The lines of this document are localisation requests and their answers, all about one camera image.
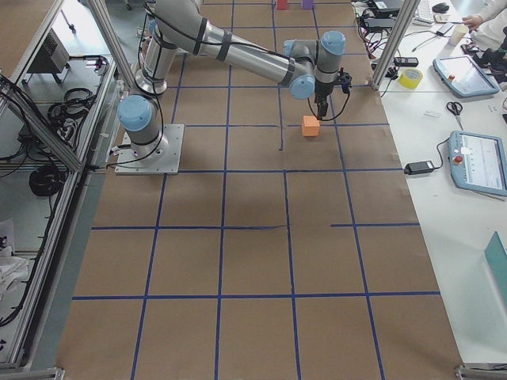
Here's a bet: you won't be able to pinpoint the teach pendant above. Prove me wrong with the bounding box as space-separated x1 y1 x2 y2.
433 55 500 97
448 131 506 196

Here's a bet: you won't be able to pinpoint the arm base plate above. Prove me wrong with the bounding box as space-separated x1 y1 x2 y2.
115 123 185 175

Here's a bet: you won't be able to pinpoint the purple foam block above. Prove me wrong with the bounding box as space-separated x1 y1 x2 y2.
301 0 314 10

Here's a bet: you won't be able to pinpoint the person's hand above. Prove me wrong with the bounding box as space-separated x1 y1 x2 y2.
462 14 484 30

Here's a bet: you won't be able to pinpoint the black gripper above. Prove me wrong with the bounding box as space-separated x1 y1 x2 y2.
314 81 330 120

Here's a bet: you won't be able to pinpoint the black handled scissors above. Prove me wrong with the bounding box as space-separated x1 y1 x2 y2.
446 101 464 131

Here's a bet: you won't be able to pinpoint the orange foam block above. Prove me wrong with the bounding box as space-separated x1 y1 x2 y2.
301 115 320 137

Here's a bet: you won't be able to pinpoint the far teach pendant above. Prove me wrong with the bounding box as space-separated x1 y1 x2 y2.
433 55 500 97

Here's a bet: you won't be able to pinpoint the yellow tape roll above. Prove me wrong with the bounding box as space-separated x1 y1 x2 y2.
398 67 423 89

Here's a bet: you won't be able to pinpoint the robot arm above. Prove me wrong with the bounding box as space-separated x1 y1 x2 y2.
134 1 352 121

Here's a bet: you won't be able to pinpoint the red foam block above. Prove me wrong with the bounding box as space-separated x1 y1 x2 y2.
276 0 288 10

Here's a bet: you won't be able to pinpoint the aluminium frame post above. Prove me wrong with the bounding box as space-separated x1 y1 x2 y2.
371 0 419 90

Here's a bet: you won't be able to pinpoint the teal folder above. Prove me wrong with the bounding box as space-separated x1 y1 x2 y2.
484 231 507 303

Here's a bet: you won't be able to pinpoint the black power adapter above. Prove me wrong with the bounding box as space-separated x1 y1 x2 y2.
403 160 435 175

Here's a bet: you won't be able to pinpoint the coiled black cable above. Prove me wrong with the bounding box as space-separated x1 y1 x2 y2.
29 163 64 198

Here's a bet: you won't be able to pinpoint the grey electronics box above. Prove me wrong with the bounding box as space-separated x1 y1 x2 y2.
27 28 70 84

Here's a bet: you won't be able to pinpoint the near teach pendant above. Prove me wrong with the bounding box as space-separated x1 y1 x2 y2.
448 131 506 196

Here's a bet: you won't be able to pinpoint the white paper cup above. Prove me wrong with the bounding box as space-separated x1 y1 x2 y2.
448 25 468 47

